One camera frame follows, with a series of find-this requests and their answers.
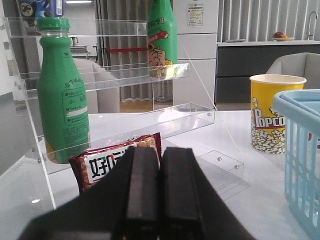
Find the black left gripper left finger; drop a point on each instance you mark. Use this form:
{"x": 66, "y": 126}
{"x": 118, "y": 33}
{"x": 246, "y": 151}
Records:
{"x": 123, "y": 205}

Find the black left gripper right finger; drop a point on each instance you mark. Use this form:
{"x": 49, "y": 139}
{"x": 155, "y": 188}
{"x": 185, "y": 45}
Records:
{"x": 189, "y": 207}

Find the light blue plastic basket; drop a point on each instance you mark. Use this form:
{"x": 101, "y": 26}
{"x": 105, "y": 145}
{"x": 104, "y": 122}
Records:
{"x": 301, "y": 110}

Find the dark red snack packet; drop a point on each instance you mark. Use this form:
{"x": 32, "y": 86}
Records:
{"x": 94, "y": 163}

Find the green capped drink bottle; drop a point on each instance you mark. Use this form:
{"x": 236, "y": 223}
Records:
{"x": 61, "y": 94}

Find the dark kitchen counter cabinet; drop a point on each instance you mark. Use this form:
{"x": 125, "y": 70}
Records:
{"x": 237, "y": 61}

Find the green cartoon drink bottle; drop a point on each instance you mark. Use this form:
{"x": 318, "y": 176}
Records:
{"x": 162, "y": 39}

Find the grey armchair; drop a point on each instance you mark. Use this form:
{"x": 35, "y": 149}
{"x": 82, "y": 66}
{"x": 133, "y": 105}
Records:
{"x": 305, "y": 64}

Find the white refrigerator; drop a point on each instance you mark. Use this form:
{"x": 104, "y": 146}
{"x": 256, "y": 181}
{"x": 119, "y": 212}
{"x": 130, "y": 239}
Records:
{"x": 197, "y": 31}

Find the fruit plate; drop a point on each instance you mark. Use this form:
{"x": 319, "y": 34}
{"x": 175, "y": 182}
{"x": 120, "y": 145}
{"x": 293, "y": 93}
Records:
{"x": 281, "y": 37}

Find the blue cookie box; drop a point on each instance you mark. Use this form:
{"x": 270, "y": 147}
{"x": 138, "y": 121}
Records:
{"x": 31, "y": 10}

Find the chrome faucet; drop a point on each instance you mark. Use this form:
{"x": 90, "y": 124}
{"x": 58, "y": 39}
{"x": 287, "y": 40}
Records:
{"x": 311, "y": 25}

